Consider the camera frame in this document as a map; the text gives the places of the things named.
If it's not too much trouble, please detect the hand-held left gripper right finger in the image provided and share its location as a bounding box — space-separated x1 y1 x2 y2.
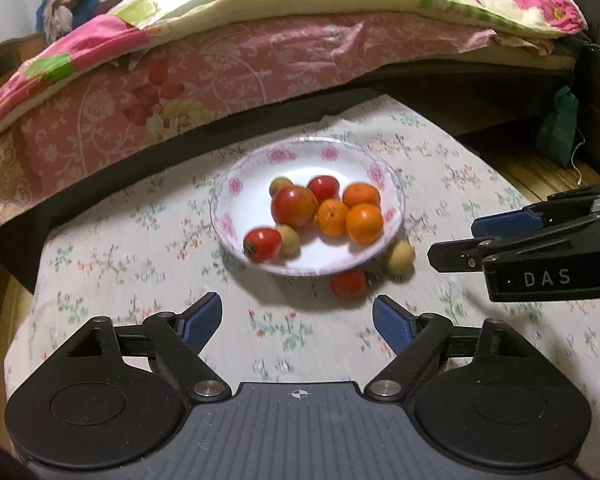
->
364 296 536 403

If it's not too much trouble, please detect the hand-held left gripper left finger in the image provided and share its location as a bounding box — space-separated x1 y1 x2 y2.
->
55 292 232 404

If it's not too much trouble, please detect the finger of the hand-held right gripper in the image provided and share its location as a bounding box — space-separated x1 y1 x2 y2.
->
427 211 600 273
471 179 600 237

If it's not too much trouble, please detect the red tomato with dark stem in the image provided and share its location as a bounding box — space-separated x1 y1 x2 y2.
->
243 227 283 263

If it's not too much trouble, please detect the orange mandarin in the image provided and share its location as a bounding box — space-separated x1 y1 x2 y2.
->
342 182 382 209
316 198 351 238
345 202 384 246

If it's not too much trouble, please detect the white plate with pink flowers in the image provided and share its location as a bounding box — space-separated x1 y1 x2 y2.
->
210 137 407 278

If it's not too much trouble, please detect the floral white tablecloth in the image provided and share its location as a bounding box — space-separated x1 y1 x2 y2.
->
2 95 600 466

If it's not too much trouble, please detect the green cloth bag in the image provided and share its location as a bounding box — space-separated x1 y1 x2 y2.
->
535 85 580 168

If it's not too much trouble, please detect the large red tomato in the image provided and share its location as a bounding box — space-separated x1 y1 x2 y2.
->
271 185 319 228

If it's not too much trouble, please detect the pink floral bed sheet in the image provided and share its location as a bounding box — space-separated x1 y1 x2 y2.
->
0 10 498 238

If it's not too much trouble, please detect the blue cloth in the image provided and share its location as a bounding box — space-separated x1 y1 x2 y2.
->
36 0 103 33

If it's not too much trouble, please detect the white cable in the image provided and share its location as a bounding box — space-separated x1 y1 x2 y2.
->
571 127 585 182

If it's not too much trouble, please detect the dark bed frame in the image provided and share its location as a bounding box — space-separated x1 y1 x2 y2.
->
0 57 581 296

